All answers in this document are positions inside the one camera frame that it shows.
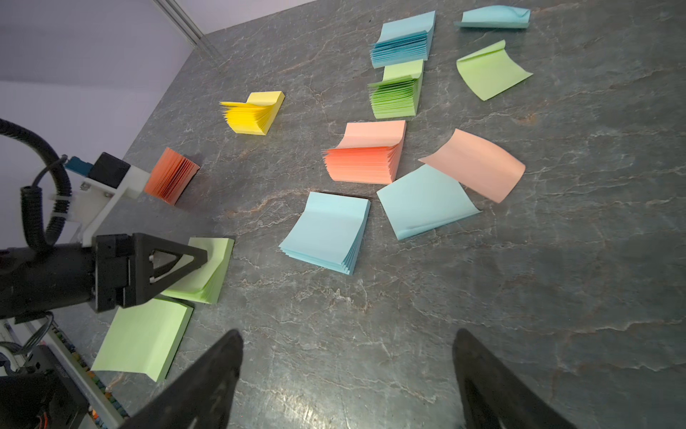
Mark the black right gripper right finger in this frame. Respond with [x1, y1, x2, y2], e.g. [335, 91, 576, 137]
[452, 328, 575, 428]

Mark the torn salmon page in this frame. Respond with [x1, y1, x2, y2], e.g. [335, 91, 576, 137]
[420, 129, 525, 203]

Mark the salmon memo pad front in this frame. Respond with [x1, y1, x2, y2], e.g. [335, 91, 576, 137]
[323, 120, 407, 185]

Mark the light green memo pad small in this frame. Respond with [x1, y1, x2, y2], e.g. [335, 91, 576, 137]
[367, 60, 424, 120]

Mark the light green memo pad front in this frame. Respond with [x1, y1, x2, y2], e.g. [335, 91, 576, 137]
[91, 299, 194, 383]

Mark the light blue memo pad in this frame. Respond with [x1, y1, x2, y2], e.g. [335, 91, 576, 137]
[370, 11, 436, 69]
[280, 192, 371, 275]

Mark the torn light green page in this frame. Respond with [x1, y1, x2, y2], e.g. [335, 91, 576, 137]
[457, 40, 532, 101]

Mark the yellow memo pad far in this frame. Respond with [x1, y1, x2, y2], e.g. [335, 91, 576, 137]
[220, 91, 285, 136]

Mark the torn light blue page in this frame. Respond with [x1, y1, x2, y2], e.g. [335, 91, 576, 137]
[377, 166, 480, 241]
[456, 5, 531, 30]

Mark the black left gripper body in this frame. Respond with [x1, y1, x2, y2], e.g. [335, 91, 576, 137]
[1, 234, 131, 318]

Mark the light blue memo pad front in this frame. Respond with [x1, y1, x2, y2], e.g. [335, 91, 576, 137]
[280, 192, 371, 275]

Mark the red memo pad far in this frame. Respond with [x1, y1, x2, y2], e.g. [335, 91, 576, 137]
[144, 148, 200, 206]

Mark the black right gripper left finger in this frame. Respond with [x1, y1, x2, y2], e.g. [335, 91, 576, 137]
[123, 329, 244, 428]

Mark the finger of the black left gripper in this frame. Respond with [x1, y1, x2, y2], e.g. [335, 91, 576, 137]
[123, 233, 208, 307]

